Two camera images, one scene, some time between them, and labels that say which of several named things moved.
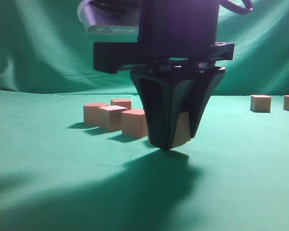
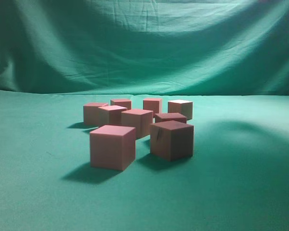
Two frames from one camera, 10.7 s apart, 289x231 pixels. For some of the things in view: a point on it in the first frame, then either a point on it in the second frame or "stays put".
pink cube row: x=260 y=104 → x=112 y=147
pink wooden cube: x=134 y=123 stays put
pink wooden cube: x=125 y=103 stays put
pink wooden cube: x=91 y=112 stays put
